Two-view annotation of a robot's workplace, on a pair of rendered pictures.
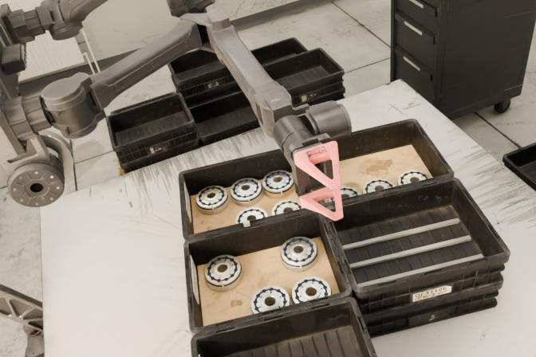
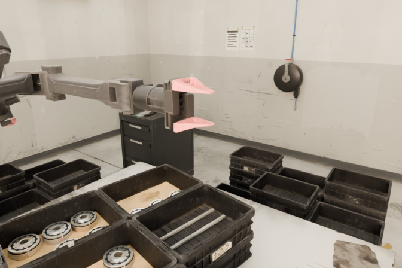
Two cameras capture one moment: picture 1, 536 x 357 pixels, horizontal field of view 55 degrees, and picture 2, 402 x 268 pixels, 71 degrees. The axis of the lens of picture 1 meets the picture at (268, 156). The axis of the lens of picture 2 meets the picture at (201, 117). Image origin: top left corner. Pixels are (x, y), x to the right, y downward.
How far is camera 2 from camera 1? 0.51 m
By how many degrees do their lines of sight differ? 42
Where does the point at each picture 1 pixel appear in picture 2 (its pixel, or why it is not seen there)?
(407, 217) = (183, 216)
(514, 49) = (187, 149)
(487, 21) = (173, 134)
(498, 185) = not seen: hidden behind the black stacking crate
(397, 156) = (161, 188)
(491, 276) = (247, 230)
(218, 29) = (53, 73)
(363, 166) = (142, 197)
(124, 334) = not seen: outside the picture
